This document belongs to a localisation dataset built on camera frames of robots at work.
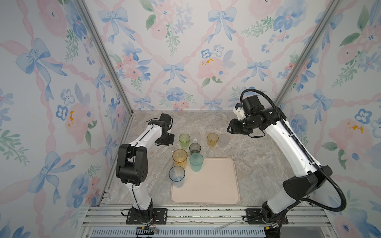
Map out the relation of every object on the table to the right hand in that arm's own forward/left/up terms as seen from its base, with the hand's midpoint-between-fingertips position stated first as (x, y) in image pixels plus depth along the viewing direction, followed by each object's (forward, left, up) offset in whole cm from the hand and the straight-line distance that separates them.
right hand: (232, 129), depth 76 cm
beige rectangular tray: (-18, +7, -28) cm, 34 cm away
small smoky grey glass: (+2, +19, -22) cm, 29 cm away
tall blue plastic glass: (-15, +29, -22) cm, 40 cm away
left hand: (+4, +35, -19) cm, 40 cm away
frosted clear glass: (+8, 0, -21) cm, 23 cm away
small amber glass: (+9, +8, -23) cm, 26 cm away
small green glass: (+11, +27, -25) cm, 38 cm away
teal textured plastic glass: (-7, +18, -23) cm, 30 cm away
